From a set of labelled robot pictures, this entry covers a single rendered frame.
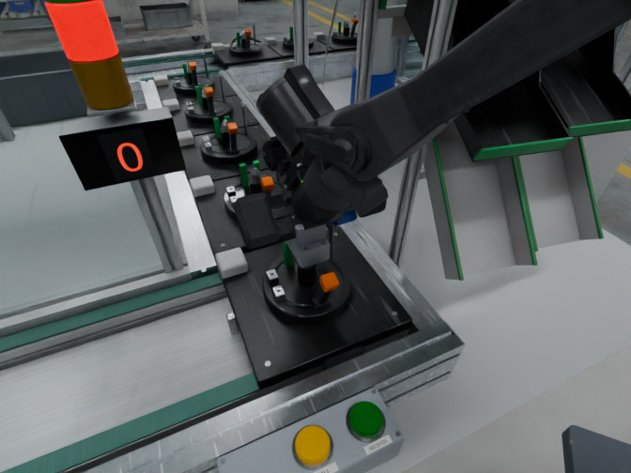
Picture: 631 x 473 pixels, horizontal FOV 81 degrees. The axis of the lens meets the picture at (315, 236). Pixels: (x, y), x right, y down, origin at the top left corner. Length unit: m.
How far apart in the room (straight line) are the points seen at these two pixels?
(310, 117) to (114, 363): 0.47
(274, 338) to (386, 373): 0.16
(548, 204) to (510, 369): 0.29
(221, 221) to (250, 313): 0.24
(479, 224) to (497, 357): 0.23
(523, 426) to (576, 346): 0.20
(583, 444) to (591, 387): 0.32
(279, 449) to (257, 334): 0.15
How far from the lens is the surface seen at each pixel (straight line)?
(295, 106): 0.36
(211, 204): 0.80
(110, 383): 0.64
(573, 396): 0.74
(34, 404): 0.68
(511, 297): 0.82
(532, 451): 0.67
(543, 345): 0.77
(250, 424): 0.50
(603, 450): 0.46
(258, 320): 0.56
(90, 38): 0.47
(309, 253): 0.49
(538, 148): 0.56
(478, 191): 0.66
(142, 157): 0.51
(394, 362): 0.54
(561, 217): 0.78
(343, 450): 0.49
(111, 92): 0.48
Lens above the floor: 1.42
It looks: 41 degrees down
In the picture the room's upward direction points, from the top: straight up
